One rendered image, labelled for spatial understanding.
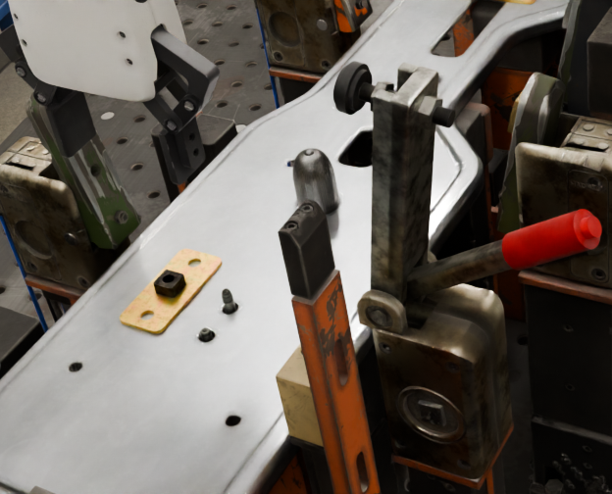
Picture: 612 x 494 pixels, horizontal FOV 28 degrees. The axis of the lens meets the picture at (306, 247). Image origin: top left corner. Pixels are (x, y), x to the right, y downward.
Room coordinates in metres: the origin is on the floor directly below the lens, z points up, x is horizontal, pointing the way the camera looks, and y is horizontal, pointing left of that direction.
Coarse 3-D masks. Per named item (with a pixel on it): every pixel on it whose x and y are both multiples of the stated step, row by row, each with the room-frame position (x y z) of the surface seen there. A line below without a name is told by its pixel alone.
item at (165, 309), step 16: (176, 256) 0.72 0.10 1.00; (192, 256) 0.71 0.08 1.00; (208, 256) 0.71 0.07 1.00; (160, 272) 0.70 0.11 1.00; (176, 272) 0.69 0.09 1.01; (192, 272) 0.70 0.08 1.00; (208, 272) 0.69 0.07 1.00; (144, 288) 0.69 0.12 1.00; (160, 288) 0.68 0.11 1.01; (176, 288) 0.67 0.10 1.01; (192, 288) 0.68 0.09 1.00; (144, 304) 0.67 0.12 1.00; (160, 304) 0.67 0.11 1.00; (176, 304) 0.66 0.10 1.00; (128, 320) 0.66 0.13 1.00; (144, 320) 0.65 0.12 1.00; (160, 320) 0.65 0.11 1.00
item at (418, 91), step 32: (352, 64) 0.57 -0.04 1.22; (352, 96) 0.56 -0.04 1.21; (384, 96) 0.54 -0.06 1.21; (416, 96) 0.54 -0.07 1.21; (384, 128) 0.54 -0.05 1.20; (416, 128) 0.54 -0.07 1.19; (384, 160) 0.54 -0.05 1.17; (416, 160) 0.54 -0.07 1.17; (384, 192) 0.55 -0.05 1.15; (416, 192) 0.55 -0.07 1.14; (384, 224) 0.55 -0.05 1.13; (416, 224) 0.55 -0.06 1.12; (384, 256) 0.55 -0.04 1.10; (416, 256) 0.56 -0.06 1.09; (384, 288) 0.55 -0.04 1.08
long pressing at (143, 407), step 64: (448, 0) 1.02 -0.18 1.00; (384, 64) 0.93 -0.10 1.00; (448, 64) 0.91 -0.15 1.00; (256, 128) 0.87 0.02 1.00; (320, 128) 0.85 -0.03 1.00; (448, 128) 0.81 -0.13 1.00; (192, 192) 0.80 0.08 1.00; (256, 192) 0.78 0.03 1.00; (448, 192) 0.73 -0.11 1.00; (128, 256) 0.74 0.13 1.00; (256, 256) 0.70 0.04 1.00; (64, 320) 0.68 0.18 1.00; (192, 320) 0.65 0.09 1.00; (256, 320) 0.63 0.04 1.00; (0, 384) 0.63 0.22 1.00; (64, 384) 0.61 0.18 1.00; (128, 384) 0.60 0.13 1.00; (192, 384) 0.58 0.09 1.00; (256, 384) 0.57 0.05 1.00; (0, 448) 0.56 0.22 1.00; (64, 448) 0.55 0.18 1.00; (128, 448) 0.54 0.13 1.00; (192, 448) 0.53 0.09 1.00; (256, 448) 0.52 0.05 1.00
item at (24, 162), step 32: (0, 160) 0.83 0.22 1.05; (32, 160) 0.82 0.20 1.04; (0, 192) 0.82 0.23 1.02; (32, 192) 0.80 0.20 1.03; (64, 192) 0.78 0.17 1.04; (32, 224) 0.81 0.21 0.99; (64, 224) 0.78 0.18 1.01; (32, 256) 0.81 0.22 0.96; (64, 256) 0.79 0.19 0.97; (96, 256) 0.78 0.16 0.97; (32, 288) 0.83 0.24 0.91; (64, 288) 0.80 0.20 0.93
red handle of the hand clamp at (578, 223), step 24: (576, 216) 0.50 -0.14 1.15; (504, 240) 0.52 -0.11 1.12; (528, 240) 0.51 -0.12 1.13; (552, 240) 0.49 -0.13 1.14; (576, 240) 0.49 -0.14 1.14; (432, 264) 0.55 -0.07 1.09; (456, 264) 0.53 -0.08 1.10; (480, 264) 0.52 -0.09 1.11; (504, 264) 0.51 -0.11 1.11; (528, 264) 0.50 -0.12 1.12; (408, 288) 0.55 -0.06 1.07; (432, 288) 0.54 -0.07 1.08
